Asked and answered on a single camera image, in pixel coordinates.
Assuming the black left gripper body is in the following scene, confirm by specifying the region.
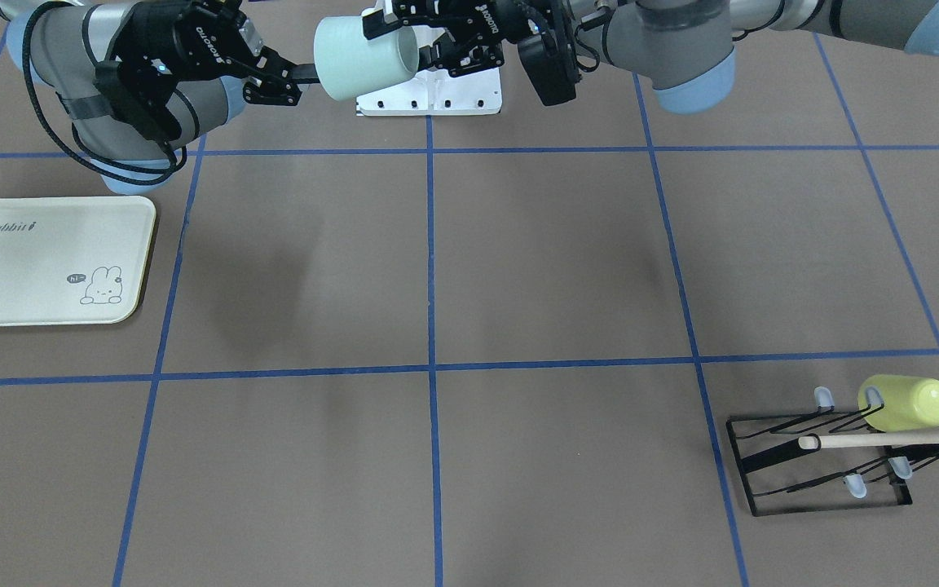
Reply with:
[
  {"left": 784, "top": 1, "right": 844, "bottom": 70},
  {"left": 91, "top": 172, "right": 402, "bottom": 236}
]
[{"left": 430, "top": 1, "right": 556, "bottom": 57}]

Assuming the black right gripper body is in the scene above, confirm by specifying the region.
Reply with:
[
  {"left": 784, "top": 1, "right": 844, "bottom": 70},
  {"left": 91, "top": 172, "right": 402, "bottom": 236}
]
[{"left": 115, "top": 1, "right": 266, "bottom": 81}]

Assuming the pale green plastic cup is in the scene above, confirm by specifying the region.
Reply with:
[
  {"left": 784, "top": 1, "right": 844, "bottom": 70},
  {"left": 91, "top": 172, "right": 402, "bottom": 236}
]
[{"left": 313, "top": 16, "right": 420, "bottom": 101}]

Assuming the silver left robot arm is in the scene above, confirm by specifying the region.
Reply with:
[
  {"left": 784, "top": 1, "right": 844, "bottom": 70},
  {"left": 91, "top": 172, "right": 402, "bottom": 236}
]
[{"left": 362, "top": 1, "right": 939, "bottom": 115}]

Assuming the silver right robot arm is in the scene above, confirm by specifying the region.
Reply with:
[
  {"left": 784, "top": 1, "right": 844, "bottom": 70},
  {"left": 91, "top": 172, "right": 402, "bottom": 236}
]
[{"left": 0, "top": 1, "right": 318, "bottom": 196}]

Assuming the cream rabbit print tray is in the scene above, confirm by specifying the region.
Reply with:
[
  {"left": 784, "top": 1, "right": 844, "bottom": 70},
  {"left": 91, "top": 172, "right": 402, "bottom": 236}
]
[{"left": 0, "top": 196, "right": 157, "bottom": 327}]

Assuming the yellow plastic cup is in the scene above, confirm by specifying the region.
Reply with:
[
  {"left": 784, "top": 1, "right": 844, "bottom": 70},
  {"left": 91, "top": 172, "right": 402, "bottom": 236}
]
[{"left": 857, "top": 374, "right": 939, "bottom": 432}]

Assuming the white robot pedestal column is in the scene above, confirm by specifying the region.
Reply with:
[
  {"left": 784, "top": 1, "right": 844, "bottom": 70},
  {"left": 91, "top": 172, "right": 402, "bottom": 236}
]
[{"left": 355, "top": 1, "right": 502, "bottom": 117}]

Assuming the black wire cup rack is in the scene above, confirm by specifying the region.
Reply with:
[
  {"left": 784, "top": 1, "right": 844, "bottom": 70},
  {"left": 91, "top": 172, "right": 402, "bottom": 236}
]
[{"left": 725, "top": 386, "right": 939, "bottom": 517}]

